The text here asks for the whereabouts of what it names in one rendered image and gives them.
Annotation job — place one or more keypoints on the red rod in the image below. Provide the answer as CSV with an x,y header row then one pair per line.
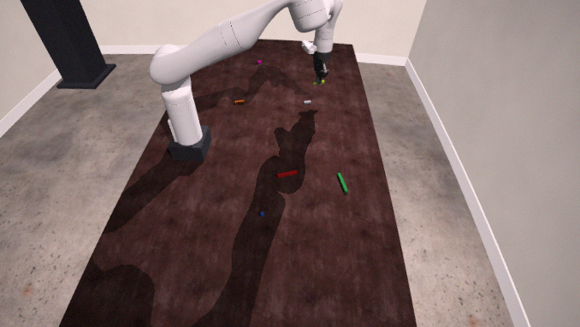
x,y
294,172

